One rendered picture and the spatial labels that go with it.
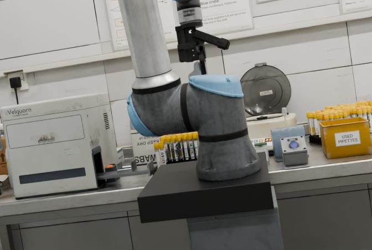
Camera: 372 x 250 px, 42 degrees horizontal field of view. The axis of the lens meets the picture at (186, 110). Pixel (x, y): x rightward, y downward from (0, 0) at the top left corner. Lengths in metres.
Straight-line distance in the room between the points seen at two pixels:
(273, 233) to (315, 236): 1.13
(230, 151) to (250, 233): 0.18
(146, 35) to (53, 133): 0.60
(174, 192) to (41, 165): 0.66
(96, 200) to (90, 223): 0.78
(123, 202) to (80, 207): 0.14
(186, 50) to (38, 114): 0.50
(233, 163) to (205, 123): 0.11
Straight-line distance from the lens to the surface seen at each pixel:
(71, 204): 1.56
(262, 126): 1.73
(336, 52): 2.12
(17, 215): 1.67
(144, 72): 1.11
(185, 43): 1.53
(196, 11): 1.52
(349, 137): 1.52
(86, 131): 1.54
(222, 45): 1.51
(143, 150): 1.81
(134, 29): 1.09
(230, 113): 1.08
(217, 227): 1.09
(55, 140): 1.58
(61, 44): 2.25
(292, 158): 1.44
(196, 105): 1.08
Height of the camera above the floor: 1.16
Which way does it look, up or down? 3 degrees down
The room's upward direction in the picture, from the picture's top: 9 degrees counter-clockwise
